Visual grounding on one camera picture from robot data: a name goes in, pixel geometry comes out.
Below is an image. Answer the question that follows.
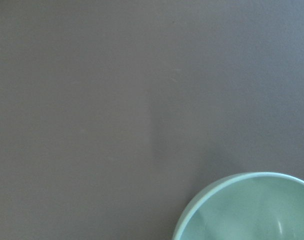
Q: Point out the light green bowl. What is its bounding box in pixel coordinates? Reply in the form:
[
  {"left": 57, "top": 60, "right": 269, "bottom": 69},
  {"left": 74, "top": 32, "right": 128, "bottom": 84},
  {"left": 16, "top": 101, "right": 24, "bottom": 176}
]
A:
[{"left": 172, "top": 172, "right": 304, "bottom": 240}]

